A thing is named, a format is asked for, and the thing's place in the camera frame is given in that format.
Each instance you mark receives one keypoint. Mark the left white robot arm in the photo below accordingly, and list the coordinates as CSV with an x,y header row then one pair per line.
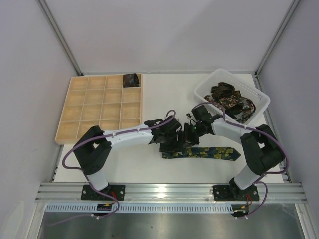
x,y
94,147

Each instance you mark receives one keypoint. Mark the blue yellow floral tie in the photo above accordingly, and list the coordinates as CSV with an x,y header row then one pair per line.
x,y
220,153

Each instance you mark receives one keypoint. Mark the left aluminium frame post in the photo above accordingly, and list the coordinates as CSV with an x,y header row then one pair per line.
x,y
45,9

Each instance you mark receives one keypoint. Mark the aluminium mounting rail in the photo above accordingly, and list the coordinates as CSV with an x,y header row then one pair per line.
x,y
278,193

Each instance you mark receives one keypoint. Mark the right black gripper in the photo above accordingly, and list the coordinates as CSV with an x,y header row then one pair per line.
x,y
188,137

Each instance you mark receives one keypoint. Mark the white slotted cable duct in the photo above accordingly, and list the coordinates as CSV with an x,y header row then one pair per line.
x,y
141,208

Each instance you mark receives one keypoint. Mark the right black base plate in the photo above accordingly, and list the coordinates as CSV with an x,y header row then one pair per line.
x,y
227,193

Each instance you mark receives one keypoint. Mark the white plastic basket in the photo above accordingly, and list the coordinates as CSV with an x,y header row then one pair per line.
x,y
260,99

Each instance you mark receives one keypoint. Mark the wooden compartment tray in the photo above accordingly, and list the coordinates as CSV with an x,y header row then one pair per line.
x,y
100,100

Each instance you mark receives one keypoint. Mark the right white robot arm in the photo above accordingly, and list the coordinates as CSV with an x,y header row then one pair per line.
x,y
262,151

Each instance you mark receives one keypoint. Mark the rolled dark tie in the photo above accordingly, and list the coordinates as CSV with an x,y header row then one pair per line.
x,y
131,80

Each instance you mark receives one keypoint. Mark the dark striped tie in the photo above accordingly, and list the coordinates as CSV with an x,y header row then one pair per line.
x,y
242,111

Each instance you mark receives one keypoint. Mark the brown patterned tie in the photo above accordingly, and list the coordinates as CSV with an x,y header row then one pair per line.
x,y
225,95

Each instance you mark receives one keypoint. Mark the right aluminium frame post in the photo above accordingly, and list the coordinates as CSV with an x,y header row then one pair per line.
x,y
293,7

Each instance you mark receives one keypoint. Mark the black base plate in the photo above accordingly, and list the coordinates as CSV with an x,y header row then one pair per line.
x,y
116,191
227,193

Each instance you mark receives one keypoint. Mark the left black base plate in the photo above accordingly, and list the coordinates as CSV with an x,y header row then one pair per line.
x,y
116,191

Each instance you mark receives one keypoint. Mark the aluminium frame post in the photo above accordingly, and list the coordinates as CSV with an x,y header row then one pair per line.
x,y
45,9
293,7

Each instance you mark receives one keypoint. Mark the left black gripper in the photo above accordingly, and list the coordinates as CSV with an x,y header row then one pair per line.
x,y
171,139

